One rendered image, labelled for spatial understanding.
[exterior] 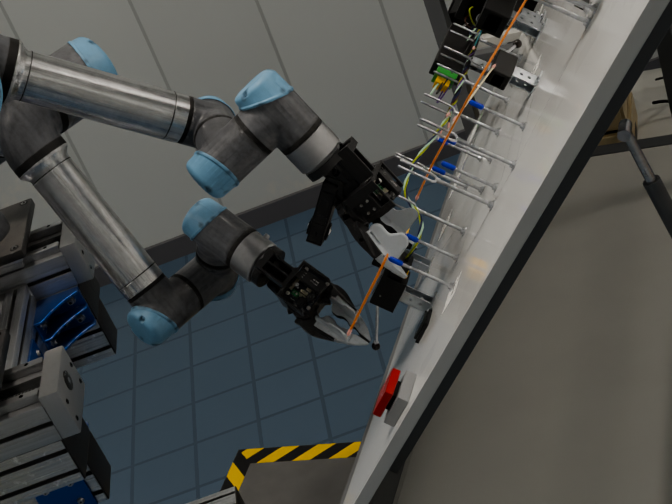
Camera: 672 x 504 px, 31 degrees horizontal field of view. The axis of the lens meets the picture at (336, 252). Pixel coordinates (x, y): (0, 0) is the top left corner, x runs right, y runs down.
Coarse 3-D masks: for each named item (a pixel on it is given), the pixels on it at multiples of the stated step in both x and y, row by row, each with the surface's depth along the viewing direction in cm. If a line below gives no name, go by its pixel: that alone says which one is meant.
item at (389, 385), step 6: (390, 372) 165; (396, 372) 165; (390, 378) 163; (396, 378) 164; (384, 384) 166; (390, 384) 162; (396, 384) 163; (384, 390) 162; (390, 390) 162; (396, 390) 164; (378, 396) 167; (384, 396) 162; (390, 396) 162; (396, 396) 163; (378, 402) 163; (384, 402) 162; (390, 402) 164; (378, 408) 163; (384, 408) 163; (378, 414) 164
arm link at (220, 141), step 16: (208, 128) 179; (224, 128) 175; (240, 128) 173; (208, 144) 175; (224, 144) 173; (240, 144) 173; (256, 144) 173; (192, 160) 175; (208, 160) 174; (224, 160) 173; (240, 160) 174; (256, 160) 175; (192, 176) 175; (208, 176) 174; (224, 176) 174; (240, 176) 175; (208, 192) 175; (224, 192) 176
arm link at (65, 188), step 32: (0, 128) 193; (32, 128) 192; (32, 160) 192; (64, 160) 195; (64, 192) 194; (96, 192) 197; (96, 224) 195; (96, 256) 196; (128, 256) 196; (128, 288) 197; (160, 288) 197; (192, 288) 200; (128, 320) 198; (160, 320) 196
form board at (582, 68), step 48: (624, 0) 132; (528, 48) 220; (576, 48) 153; (624, 48) 120; (576, 96) 135; (480, 144) 229; (528, 144) 158; (576, 144) 128; (528, 192) 138; (480, 240) 162; (432, 288) 197; (480, 288) 142; (432, 336) 167; (432, 384) 153; (384, 432) 173
